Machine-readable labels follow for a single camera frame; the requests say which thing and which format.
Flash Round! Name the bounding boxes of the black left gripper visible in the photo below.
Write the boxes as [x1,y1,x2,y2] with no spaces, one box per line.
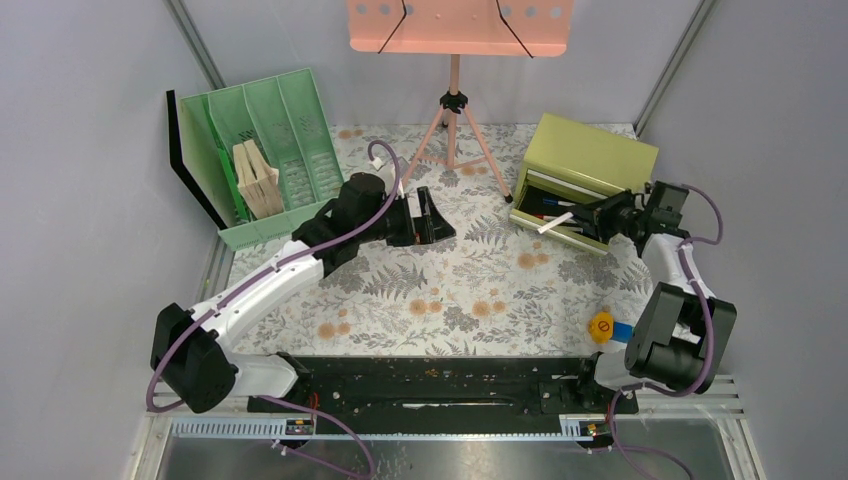
[357,187,455,248]

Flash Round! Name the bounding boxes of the blue cap whiteboard marker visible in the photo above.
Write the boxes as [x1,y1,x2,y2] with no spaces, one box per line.
[537,212,573,234]

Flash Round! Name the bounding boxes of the dark blue whiteboard marker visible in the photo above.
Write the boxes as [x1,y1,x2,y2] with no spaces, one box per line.
[542,198,592,212]

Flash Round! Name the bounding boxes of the yellow-green drawer cabinet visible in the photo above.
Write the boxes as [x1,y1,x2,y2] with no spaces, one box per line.
[509,113,659,232]

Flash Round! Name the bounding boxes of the purple 52-storey treehouse book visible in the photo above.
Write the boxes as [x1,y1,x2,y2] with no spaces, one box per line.
[233,139,270,219]

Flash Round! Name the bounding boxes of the green plastic folder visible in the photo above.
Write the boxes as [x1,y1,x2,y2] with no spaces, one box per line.
[202,93,251,225]

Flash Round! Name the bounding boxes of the white sketch pad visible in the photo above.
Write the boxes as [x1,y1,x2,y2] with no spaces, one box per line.
[165,90,236,230]

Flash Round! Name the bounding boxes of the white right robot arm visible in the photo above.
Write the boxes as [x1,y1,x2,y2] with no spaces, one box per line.
[569,181,737,412]

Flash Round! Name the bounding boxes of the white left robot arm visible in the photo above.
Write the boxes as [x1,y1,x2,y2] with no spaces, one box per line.
[150,173,456,413]

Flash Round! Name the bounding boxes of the floral table mat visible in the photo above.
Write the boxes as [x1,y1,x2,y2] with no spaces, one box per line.
[237,131,652,356]

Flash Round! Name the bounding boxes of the yellow blue green toy block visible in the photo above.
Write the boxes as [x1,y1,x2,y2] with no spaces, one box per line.
[587,311,634,345]

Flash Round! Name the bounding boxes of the green plastic file organizer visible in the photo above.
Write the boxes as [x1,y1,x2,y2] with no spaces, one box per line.
[207,69,344,251]

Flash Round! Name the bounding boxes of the pink music stand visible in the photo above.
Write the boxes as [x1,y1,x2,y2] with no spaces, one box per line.
[346,0,574,202]

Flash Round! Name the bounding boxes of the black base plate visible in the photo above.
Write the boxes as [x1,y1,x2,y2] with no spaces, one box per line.
[284,356,613,426]

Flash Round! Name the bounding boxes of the grey cable duct rail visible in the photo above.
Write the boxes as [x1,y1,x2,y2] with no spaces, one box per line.
[170,415,598,441]

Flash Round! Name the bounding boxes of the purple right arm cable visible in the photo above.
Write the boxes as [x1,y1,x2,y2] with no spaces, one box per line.
[606,185,725,480]

